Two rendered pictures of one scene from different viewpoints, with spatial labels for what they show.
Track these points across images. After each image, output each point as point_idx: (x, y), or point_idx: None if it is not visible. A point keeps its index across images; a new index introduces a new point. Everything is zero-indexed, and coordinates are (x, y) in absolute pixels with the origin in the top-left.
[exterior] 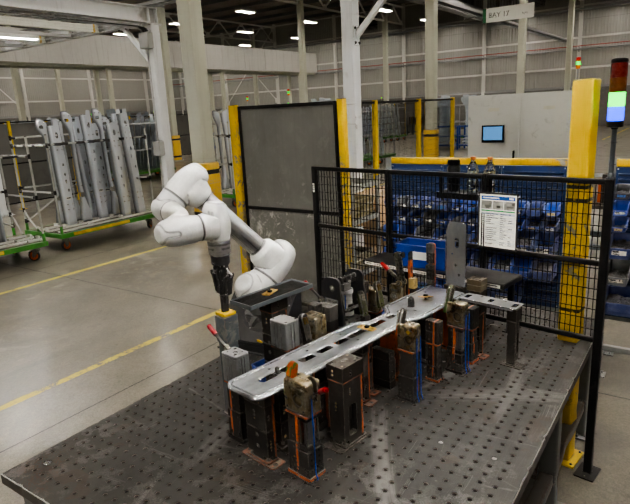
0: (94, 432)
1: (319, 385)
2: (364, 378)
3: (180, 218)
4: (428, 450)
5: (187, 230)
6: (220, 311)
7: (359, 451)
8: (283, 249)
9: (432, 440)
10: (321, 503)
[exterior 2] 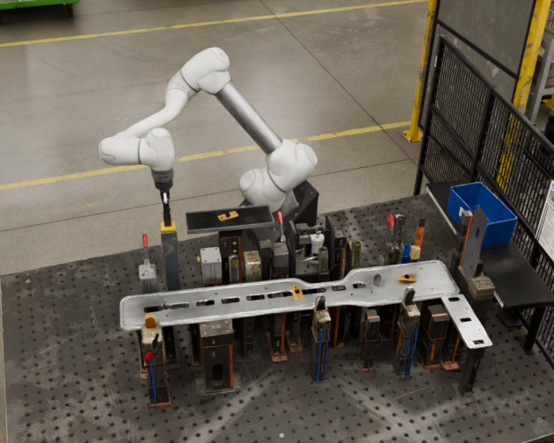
0: (75, 268)
1: (160, 345)
2: (275, 337)
3: (119, 142)
4: (262, 436)
5: (120, 156)
6: (164, 223)
7: (213, 402)
8: (296, 159)
9: (277, 429)
10: (137, 430)
